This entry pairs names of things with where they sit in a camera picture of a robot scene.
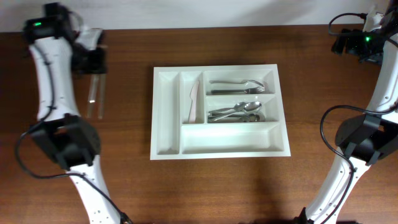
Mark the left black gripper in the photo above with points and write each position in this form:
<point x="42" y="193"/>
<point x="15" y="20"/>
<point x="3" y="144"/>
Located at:
<point x="94" y="68"/>

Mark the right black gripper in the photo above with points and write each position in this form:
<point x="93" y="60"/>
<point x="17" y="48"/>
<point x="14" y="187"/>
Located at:
<point x="337" y="45"/>

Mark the white plastic knife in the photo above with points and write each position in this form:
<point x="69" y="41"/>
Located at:
<point x="193" y="97"/>

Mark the metal fork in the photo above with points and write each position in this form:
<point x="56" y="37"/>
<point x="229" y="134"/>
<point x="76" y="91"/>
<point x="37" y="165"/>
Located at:
<point x="237" y="82"/>
<point x="238" y="91"/>

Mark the large metal spoon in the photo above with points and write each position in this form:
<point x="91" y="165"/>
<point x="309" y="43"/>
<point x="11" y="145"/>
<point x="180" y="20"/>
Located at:
<point x="255" y="117"/>
<point x="251" y="106"/>

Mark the small metal spoon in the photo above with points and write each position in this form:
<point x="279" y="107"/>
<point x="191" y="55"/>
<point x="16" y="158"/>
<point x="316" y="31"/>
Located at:
<point x="217" y="118"/>
<point x="235" y="107"/>

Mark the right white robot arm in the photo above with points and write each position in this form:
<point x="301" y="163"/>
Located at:
<point x="363" y="140"/>

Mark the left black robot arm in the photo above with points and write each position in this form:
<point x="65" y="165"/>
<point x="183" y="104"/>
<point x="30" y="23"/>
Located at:
<point x="67" y="139"/>

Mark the white plastic cutlery tray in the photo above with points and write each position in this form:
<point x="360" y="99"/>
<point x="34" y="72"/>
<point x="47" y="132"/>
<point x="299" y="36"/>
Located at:
<point x="173" y="137"/>

